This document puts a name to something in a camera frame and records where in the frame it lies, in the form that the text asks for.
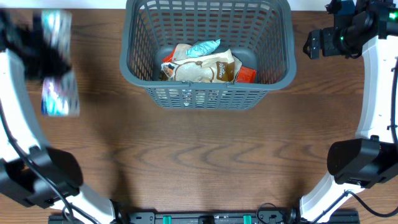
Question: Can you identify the teal wet wipes pack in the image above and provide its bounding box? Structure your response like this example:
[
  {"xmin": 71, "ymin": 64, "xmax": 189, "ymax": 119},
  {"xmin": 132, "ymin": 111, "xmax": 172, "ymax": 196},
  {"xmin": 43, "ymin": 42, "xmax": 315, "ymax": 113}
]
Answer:
[{"xmin": 186, "ymin": 39, "xmax": 221, "ymax": 58}]

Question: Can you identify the left black cable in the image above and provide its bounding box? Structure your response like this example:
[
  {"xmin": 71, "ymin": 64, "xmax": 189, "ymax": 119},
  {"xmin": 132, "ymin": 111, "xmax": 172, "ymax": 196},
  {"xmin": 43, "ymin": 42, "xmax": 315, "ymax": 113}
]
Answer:
[{"xmin": 0, "ymin": 102, "xmax": 100, "ymax": 224}]

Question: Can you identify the right black cable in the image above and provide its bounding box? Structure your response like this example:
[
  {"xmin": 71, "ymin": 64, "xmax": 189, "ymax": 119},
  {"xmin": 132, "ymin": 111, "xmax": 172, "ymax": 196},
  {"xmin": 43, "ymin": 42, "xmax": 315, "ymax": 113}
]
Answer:
[{"xmin": 346, "ymin": 55, "xmax": 398, "ymax": 218}]

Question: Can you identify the grey plastic basket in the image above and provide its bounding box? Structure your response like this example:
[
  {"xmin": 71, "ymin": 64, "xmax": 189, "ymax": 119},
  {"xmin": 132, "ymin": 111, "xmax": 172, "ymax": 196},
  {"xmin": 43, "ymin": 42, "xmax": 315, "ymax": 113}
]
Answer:
[{"xmin": 119, "ymin": 0, "xmax": 297, "ymax": 110}]

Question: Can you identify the black cable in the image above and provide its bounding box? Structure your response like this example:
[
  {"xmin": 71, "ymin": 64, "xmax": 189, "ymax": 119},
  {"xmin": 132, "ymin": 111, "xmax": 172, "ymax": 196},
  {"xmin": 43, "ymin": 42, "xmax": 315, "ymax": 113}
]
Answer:
[
  {"xmin": 0, "ymin": 102, "xmax": 100, "ymax": 224},
  {"xmin": 346, "ymin": 55, "xmax": 398, "ymax": 218}
]

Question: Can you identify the orange pasta package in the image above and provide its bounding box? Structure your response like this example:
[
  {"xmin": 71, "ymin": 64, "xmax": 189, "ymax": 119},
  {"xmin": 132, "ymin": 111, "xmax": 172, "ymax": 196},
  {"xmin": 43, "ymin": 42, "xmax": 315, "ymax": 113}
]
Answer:
[{"xmin": 162, "ymin": 49, "xmax": 258, "ymax": 84}]

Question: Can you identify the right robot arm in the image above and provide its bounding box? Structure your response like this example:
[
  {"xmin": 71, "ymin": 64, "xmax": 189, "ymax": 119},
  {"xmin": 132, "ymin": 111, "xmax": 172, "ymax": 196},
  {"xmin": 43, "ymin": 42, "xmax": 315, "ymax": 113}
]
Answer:
[{"xmin": 287, "ymin": 0, "xmax": 397, "ymax": 223}]

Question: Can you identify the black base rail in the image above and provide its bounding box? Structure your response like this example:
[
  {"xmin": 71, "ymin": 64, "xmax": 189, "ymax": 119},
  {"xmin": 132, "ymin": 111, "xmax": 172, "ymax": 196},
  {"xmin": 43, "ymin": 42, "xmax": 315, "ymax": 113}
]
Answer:
[{"xmin": 48, "ymin": 209, "xmax": 361, "ymax": 224}]

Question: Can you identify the Kleenex tissue multipack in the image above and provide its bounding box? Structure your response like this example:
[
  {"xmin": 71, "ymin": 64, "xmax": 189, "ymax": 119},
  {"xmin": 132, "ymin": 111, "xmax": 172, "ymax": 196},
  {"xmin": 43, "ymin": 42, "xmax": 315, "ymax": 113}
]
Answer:
[{"xmin": 41, "ymin": 9, "xmax": 80, "ymax": 117}]

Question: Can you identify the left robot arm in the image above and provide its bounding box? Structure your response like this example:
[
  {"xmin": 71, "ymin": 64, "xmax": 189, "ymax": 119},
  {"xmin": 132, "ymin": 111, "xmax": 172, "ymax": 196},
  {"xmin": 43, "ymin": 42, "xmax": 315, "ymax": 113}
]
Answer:
[{"xmin": 1, "ymin": 10, "xmax": 124, "ymax": 223}]

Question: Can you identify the brown-white snack bag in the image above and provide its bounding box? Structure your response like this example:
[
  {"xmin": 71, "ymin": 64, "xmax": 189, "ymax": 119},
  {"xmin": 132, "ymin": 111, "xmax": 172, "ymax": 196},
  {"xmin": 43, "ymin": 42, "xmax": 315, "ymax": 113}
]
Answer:
[{"xmin": 160, "ymin": 49, "xmax": 243, "ymax": 84}]

